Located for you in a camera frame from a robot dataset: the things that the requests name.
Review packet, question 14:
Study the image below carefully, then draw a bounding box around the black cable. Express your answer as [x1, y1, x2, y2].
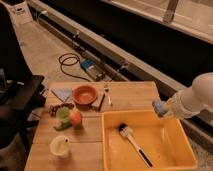
[58, 52, 93, 83]

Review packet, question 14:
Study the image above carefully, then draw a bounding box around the white box device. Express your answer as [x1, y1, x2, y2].
[10, 1, 33, 25]

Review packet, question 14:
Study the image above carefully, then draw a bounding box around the yellow plastic tray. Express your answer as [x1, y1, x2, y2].
[102, 110, 197, 171]

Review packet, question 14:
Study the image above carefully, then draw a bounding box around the blue power box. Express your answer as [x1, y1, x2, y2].
[80, 59, 105, 81]

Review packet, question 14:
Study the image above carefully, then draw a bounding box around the red apple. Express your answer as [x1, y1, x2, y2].
[69, 111, 83, 128]

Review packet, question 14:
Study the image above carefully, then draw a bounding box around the black chair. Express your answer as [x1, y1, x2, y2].
[0, 3, 47, 171]

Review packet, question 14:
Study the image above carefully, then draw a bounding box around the blue cloth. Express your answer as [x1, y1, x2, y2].
[51, 88, 72, 102]

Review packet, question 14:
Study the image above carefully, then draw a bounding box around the green toy vegetable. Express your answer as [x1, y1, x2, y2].
[54, 107, 71, 131]

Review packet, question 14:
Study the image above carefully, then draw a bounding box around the dark grapes bunch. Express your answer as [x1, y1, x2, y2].
[49, 103, 74, 116]

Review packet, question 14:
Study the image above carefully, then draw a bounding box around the blue sponge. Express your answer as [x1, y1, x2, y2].
[152, 100, 165, 117]

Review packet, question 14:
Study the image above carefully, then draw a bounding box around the orange bowl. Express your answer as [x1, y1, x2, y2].
[73, 85, 97, 105]

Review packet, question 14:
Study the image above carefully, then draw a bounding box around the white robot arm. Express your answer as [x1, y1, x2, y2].
[163, 72, 213, 119]

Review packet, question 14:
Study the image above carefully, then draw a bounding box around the white cup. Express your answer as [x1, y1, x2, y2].
[50, 135, 70, 158]

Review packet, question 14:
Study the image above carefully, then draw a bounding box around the wooden block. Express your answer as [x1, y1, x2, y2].
[91, 92, 105, 111]

